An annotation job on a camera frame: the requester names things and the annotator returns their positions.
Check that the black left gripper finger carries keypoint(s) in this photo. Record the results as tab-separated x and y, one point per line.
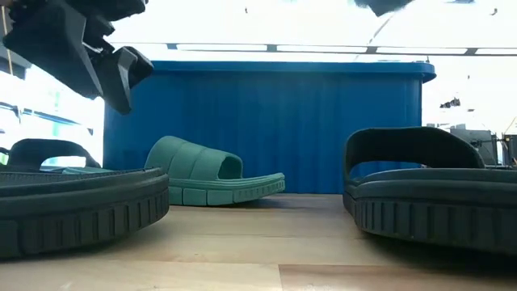
117	77
52	48

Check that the teal foam slide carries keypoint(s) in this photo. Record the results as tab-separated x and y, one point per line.
190	161
89	170

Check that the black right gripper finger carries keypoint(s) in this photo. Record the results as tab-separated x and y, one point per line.
381	6

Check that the blue plastic bin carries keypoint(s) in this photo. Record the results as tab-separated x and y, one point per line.
303	129

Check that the black foam slide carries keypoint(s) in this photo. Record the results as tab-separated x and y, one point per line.
424	210
81	210

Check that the dark background equipment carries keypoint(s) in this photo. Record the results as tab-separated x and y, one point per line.
480	145

